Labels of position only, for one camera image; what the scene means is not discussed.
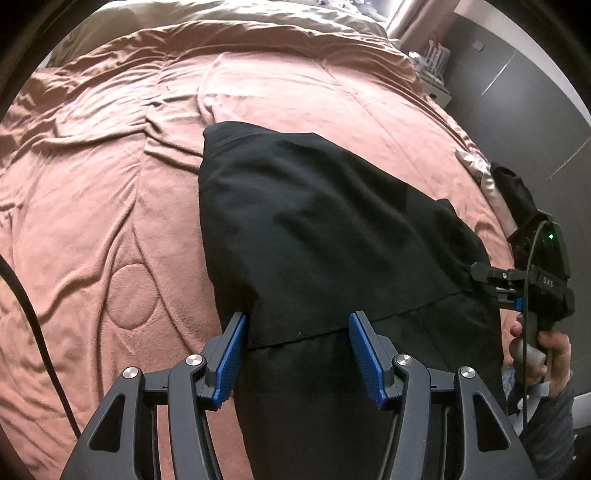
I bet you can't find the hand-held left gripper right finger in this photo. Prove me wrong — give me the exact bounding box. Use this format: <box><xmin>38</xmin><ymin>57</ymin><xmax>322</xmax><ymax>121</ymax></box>
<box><xmin>348</xmin><ymin>311</ymin><xmax>539</xmax><ymax>480</ymax></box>

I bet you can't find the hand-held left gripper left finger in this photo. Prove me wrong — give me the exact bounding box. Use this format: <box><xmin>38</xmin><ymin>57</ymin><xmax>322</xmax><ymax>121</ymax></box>
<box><xmin>60</xmin><ymin>312</ymin><xmax>250</xmax><ymax>480</ymax></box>

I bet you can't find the pale pink cloth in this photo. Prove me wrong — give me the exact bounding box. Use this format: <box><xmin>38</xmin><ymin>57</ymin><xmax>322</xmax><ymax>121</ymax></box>
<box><xmin>455</xmin><ymin>148</ymin><xmax>519</xmax><ymax>237</ymax></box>

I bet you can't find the small black cloth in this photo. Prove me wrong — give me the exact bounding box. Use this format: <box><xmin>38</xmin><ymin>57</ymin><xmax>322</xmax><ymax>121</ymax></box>
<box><xmin>491</xmin><ymin>161</ymin><xmax>539</xmax><ymax>228</ymax></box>

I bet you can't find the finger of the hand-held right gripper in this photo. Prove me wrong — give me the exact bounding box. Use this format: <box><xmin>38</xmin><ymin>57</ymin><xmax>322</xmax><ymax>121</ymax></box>
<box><xmin>497</xmin><ymin>287</ymin><xmax>525</xmax><ymax>313</ymax></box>
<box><xmin>471</xmin><ymin>261</ymin><xmax>527</xmax><ymax>284</ymax></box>

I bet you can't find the person's right hand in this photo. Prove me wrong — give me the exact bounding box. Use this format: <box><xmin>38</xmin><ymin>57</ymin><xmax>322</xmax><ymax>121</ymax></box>
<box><xmin>510</xmin><ymin>314</ymin><xmax>573</xmax><ymax>397</ymax></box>

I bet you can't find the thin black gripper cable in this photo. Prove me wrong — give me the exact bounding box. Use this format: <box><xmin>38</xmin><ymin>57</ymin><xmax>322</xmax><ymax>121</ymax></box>
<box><xmin>505</xmin><ymin>222</ymin><xmax>549</xmax><ymax>439</ymax></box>

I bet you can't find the white nightstand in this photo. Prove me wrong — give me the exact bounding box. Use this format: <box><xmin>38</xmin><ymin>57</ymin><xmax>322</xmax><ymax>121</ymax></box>
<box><xmin>409</xmin><ymin>51</ymin><xmax>454</xmax><ymax>110</ymax></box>

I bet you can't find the pink blanket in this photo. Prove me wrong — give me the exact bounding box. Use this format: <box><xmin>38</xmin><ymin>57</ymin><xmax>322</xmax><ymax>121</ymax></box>
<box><xmin>0</xmin><ymin>18</ymin><xmax>514</xmax><ymax>480</ymax></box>

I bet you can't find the beige duvet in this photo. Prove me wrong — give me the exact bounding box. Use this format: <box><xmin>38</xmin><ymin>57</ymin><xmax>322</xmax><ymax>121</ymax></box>
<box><xmin>46</xmin><ymin>0</ymin><xmax>393</xmax><ymax>71</ymax></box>

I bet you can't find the black jacket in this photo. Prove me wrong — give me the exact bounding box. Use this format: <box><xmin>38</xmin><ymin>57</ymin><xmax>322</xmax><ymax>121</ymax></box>
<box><xmin>198</xmin><ymin>121</ymin><xmax>509</xmax><ymax>480</ymax></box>

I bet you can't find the thick black cable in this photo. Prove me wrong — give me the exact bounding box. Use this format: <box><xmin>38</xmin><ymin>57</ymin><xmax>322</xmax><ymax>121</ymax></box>
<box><xmin>0</xmin><ymin>254</ymin><xmax>83</xmax><ymax>440</ymax></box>

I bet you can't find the person's right forearm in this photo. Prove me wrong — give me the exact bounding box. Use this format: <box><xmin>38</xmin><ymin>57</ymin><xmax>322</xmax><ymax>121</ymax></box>
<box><xmin>505</xmin><ymin>369</ymin><xmax>579</xmax><ymax>478</ymax></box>

